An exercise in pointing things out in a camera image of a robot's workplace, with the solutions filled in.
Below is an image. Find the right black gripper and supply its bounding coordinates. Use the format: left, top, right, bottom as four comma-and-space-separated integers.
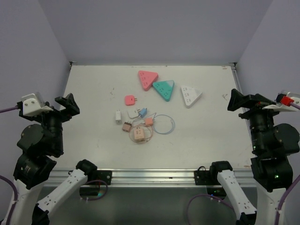
228, 87, 286, 151

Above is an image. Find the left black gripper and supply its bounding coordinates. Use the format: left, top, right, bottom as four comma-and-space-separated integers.
20, 92, 79, 153

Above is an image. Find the white square charger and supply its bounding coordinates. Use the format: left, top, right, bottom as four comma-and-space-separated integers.
115, 110, 122, 124

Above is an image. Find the white triangular adapter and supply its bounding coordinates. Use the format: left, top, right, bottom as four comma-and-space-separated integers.
180, 85, 203, 108

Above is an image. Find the beige pink charger plug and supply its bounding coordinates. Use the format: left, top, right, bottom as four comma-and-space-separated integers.
122, 122, 132, 132

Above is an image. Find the white plug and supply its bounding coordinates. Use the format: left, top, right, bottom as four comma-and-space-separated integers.
127, 109, 140, 119

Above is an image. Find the blue small plug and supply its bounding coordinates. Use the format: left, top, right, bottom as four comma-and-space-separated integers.
138, 108, 148, 118

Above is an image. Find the orange thin cable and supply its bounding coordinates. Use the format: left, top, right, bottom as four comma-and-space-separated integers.
129, 118, 155, 145

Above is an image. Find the teal triangular socket adapter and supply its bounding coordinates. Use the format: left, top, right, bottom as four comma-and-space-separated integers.
152, 80, 175, 102

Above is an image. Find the orange plug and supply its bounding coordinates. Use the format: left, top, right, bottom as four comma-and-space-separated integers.
144, 117, 155, 126

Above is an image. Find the blue thin cable loop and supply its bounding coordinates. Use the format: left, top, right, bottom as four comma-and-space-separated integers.
131, 113, 176, 135

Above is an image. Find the pink triangular socket adapter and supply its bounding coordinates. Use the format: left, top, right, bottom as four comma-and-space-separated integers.
138, 70, 158, 91

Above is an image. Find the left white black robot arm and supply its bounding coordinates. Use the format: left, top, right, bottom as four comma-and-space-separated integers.
0, 93, 98, 225

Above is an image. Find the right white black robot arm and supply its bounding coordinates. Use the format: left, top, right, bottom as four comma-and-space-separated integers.
209, 89, 300, 225

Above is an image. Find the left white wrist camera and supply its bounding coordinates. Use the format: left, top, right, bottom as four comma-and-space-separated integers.
21, 92, 53, 117

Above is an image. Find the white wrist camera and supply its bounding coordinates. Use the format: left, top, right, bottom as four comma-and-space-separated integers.
21, 92, 53, 117
263, 90, 300, 112

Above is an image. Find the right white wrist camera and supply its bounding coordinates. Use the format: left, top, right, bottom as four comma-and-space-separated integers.
263, 90, 300, 112

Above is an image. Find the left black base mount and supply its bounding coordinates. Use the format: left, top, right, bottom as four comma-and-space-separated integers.
92, 170, 113, 186

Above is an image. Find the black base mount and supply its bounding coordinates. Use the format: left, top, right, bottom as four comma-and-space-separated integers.
92, 170, 113, 186
194, 166, 220, 186

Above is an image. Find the aluminium front rail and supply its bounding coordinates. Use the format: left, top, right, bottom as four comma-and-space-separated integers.
45, 168, 256, 188

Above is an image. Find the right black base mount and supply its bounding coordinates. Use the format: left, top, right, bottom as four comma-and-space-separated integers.
194, 166, 220, 186

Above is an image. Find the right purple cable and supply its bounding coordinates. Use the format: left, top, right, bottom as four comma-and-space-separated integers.
188, 98, 300, 225

